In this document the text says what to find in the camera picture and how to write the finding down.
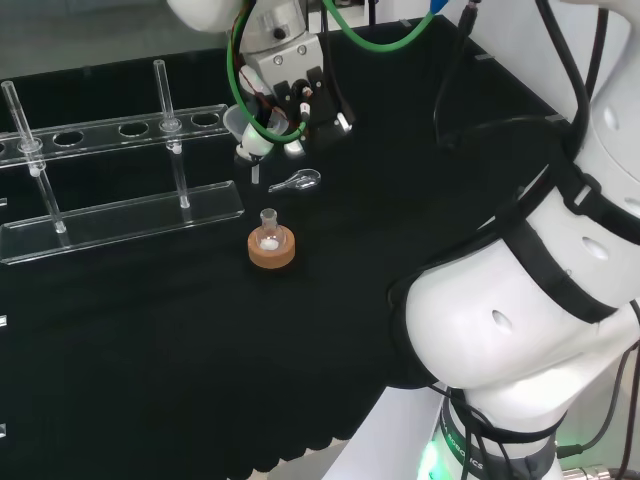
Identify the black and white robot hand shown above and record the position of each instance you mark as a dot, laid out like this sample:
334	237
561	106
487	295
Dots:
300	95

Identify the clear plastic funnel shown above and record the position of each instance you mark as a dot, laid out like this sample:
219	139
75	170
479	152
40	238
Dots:
235	122

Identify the clear glass weighing funnel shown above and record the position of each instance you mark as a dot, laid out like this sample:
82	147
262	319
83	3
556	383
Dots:
296	182

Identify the clear acrylic funnel stand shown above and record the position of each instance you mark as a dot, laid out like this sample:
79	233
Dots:
115	170

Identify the round-bottom glass flask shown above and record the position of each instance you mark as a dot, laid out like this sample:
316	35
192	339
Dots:
270	235

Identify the black bench cloth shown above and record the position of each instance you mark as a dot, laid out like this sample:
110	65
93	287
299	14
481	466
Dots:
200	325

